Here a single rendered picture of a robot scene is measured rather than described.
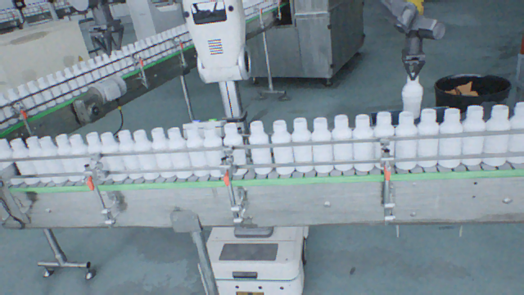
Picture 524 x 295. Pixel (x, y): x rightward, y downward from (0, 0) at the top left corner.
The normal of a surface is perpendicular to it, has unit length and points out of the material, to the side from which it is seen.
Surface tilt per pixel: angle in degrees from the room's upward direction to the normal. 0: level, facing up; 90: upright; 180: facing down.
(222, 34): 90
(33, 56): 90
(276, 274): 90
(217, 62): 90
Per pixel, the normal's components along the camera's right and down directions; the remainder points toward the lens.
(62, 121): 0.88, 0.10
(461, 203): -0.16, 0.47
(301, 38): -0.46, 0.46
